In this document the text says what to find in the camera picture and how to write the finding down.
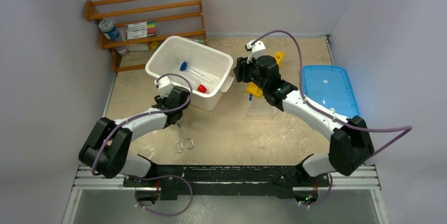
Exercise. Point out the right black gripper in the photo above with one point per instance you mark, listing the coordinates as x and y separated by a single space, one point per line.
241 70

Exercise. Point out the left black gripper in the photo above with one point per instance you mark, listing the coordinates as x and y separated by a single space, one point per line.
161 101

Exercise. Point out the yellow test tube rack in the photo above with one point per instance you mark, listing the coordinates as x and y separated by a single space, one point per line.
255 91

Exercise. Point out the red cap wash bottle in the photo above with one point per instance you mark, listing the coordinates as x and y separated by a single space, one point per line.
197 85

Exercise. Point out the blue cap glass tube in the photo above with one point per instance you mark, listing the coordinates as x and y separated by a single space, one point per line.
185 67

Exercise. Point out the white plastic bin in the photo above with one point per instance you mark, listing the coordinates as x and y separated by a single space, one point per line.
214 64

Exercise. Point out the metal crucible tongs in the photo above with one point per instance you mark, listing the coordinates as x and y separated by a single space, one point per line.
183 142

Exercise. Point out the blue plastic lid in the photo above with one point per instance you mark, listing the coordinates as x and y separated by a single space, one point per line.
330 86

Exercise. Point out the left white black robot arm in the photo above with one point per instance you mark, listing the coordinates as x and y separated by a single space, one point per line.
106 149

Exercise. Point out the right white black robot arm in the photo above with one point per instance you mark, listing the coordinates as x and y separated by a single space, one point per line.
350 144

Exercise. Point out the clear well plate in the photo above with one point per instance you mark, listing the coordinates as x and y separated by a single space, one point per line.
259 109

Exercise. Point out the yellow grey small object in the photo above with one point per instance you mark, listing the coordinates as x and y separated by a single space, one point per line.
154 45

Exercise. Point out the small clear capped bottle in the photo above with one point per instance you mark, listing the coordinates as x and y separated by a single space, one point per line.
122 50

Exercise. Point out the coloured marker pen set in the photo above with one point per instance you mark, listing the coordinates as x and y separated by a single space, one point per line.
140 30

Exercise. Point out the blue label round container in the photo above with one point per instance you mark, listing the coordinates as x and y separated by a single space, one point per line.
108 29

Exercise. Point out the wooden shelf rack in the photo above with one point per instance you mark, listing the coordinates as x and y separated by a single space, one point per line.
129 23

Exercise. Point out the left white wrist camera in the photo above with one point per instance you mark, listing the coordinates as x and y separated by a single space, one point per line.
164 86

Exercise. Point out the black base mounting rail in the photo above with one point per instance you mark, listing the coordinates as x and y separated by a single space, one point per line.
280 181

